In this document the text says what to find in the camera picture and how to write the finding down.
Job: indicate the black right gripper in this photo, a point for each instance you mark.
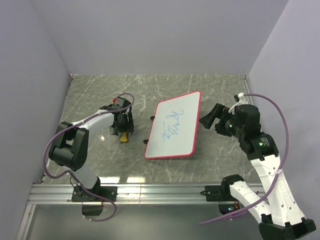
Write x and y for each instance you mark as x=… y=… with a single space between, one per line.
x=217 y=111

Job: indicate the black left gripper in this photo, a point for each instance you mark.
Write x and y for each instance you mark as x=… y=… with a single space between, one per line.
x=128 y=127

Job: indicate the yellow black bone eraser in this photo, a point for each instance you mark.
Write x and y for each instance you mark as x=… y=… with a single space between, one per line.
x=124 y=137

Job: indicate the pink framed whiteboard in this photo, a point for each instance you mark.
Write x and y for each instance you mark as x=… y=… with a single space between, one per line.
x=174 y=128

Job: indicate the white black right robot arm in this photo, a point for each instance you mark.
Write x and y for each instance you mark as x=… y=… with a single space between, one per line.
x=279 y=216

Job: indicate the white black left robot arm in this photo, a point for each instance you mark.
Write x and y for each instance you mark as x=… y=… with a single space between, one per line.
x=69 y=147

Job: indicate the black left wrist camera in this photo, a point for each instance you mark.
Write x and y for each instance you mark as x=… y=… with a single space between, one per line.
x=120 y=103

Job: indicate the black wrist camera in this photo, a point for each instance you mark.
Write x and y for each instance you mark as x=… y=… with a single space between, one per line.
x=120 y=103
x=248 y=115

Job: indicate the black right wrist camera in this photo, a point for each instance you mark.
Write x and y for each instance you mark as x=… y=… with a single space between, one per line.
x=248 y=115

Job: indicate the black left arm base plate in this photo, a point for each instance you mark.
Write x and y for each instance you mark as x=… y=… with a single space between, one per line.
x=80 y=195

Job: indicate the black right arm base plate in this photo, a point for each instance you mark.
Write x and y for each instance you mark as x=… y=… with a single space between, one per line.
x=217 y=193

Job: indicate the aluminium mounting rail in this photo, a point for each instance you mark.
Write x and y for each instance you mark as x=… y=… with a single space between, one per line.
x=127 y=194

